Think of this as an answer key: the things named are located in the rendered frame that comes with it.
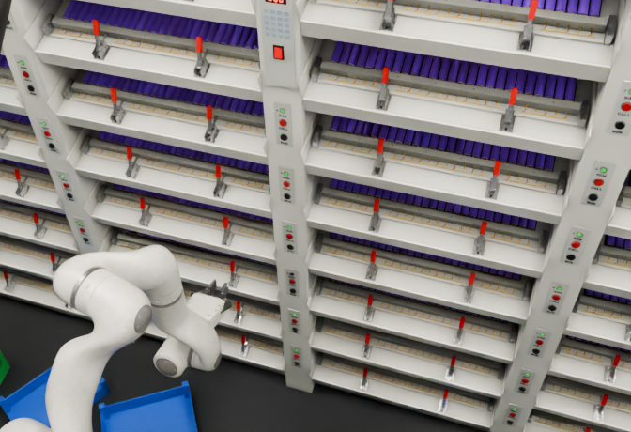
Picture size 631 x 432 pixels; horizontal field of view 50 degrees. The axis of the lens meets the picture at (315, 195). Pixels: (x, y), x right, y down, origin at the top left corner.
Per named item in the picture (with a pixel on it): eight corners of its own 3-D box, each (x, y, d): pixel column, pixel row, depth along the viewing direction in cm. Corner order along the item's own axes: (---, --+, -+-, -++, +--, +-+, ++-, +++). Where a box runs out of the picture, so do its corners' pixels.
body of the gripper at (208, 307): (176, 331, 190) (195, 305, 199) (210, 341, 187) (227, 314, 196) (175, 312, 185) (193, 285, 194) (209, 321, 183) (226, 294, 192)
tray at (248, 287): (282, 306, 211) (276, 297, 203) (110, 262, 225) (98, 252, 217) (300, 248, 219) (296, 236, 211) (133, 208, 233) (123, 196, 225)
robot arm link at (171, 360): (206, 326, 181) (175, 316, 183) (183, 362, 171) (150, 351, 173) (207, 347, 186) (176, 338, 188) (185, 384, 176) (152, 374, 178)
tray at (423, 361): (500, 399, 208) (505, 391, 196) (312, 349, 222) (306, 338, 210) (510, 336, 217) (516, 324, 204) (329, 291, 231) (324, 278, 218)
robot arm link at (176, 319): (215, 287, 161) (227, 352, 183) (155, 270, 164) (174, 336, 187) (199, 317, 155) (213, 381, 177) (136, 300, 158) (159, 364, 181)
